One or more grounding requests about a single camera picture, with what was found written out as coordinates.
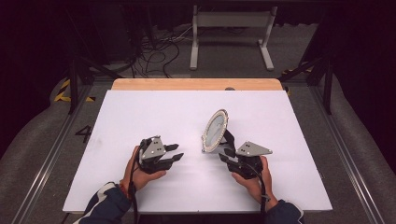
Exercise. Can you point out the aluminium floor rail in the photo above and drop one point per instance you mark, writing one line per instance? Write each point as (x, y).
(53, 152)
(345, 152)

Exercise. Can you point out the person's left hand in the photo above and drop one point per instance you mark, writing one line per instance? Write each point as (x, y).
(140, 179)

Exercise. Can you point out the white board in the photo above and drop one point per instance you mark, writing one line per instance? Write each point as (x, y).
(264, 118)

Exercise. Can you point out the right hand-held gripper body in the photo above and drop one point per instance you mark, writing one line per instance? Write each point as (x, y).
(252, 151)

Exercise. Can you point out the yellow black hazard tape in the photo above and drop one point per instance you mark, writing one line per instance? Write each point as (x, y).
(295, 70)
(63, 93)

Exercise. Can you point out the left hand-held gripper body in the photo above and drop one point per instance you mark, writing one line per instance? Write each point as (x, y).
(154, 149)

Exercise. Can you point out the white metal stand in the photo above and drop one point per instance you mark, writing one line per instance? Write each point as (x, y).
(233, 19)

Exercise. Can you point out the person's right hand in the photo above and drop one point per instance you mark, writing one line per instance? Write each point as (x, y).
(255, 186)

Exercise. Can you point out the wooden table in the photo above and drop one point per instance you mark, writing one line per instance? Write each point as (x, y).
(174, 84)

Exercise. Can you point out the black metal stand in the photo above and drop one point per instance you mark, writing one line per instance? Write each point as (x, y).
(73, 84)
(327, 87)

